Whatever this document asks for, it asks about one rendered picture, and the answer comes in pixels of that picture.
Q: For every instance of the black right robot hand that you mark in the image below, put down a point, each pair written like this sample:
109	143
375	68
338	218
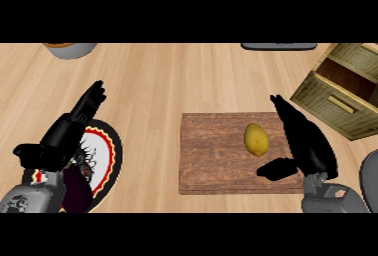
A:
307	146

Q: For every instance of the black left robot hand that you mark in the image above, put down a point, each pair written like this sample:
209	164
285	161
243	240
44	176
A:
59	140

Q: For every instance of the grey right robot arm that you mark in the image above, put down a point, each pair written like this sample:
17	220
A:
329	196

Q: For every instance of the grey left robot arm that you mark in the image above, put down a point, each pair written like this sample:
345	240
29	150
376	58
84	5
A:
31	195

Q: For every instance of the yellow lemon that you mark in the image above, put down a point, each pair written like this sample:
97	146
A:
255	140

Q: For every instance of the brown wooden cutting board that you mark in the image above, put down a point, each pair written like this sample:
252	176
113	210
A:
221	156

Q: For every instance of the round patterned plate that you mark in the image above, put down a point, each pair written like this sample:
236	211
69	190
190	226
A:
105	156

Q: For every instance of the dark purple eggplant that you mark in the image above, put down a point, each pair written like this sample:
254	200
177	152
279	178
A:
77	190

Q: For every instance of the grey rounded object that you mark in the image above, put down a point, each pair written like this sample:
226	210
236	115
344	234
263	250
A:
369	181

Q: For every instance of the grey cup with orange rim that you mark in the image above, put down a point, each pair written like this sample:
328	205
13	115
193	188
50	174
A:
69	50

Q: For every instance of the dark grey flat appliance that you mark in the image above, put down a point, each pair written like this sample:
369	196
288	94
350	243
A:
277	46

